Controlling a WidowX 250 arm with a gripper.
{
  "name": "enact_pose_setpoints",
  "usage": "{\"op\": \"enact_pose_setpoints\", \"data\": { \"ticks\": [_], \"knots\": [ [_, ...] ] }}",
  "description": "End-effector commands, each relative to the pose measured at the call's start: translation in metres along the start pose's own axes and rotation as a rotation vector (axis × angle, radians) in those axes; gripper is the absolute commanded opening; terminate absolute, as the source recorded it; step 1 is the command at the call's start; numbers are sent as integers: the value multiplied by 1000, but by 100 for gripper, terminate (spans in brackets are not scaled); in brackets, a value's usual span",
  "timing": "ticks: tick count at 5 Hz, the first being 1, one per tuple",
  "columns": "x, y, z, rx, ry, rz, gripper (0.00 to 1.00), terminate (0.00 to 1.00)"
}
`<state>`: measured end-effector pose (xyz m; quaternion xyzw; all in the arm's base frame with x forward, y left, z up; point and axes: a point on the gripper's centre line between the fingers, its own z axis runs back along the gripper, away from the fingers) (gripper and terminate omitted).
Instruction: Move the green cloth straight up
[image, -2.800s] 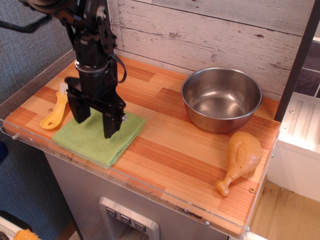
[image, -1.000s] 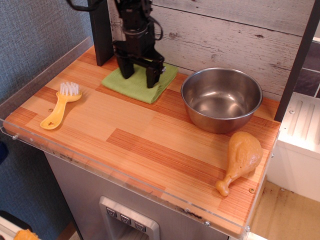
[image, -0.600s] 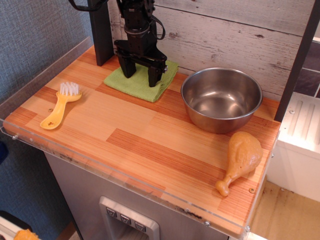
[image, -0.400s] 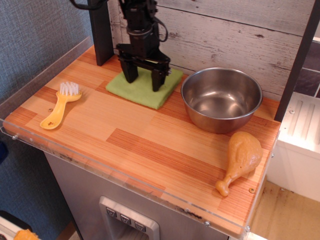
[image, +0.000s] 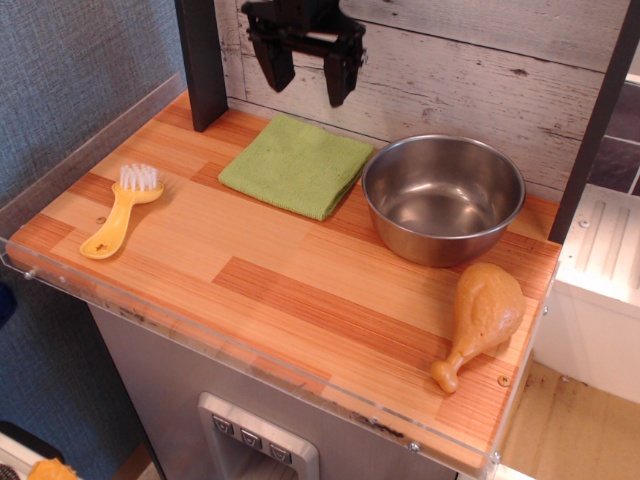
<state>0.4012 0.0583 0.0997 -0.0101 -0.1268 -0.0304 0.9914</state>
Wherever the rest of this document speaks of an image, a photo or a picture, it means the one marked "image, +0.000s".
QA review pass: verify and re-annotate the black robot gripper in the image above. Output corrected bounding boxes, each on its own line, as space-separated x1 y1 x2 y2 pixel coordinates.
241 1 366 107

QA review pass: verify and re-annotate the green cloth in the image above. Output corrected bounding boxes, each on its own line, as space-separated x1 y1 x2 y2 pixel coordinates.
218 114 374 221

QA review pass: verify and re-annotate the stainless steel bowl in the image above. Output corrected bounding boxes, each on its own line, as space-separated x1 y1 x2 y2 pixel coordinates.
361 134 526 267

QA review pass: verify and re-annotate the yellow scrub brush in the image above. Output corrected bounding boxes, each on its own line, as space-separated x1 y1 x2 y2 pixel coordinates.
80 164 164 260

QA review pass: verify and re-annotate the toy chicken drumstick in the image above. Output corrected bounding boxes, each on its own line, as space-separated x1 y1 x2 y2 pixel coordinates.
431 263 526 394

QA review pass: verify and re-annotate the clear acrylic table guard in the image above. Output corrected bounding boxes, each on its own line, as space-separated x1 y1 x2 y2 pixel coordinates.
7 76 559 479

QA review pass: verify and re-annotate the grey toy fridge cabinet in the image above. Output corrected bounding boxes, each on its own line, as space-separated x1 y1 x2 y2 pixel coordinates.
91 307 457 479

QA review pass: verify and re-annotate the silver dispenser button panel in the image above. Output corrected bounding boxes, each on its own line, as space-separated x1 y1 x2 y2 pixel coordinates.
198 392 320 479

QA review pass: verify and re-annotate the white toy sink unit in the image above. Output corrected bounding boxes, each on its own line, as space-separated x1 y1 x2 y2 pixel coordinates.
532 73 640 405

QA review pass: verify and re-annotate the dark left shelf post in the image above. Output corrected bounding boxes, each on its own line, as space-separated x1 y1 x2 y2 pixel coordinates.
175 0 228 132

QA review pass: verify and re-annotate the dark shelf post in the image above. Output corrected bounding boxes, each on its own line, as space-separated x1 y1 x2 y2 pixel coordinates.
175 0 228 132
547 0 639 244

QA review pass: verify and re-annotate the dark right shelf post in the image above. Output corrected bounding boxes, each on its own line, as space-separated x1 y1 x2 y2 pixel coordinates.
547 0 639 244

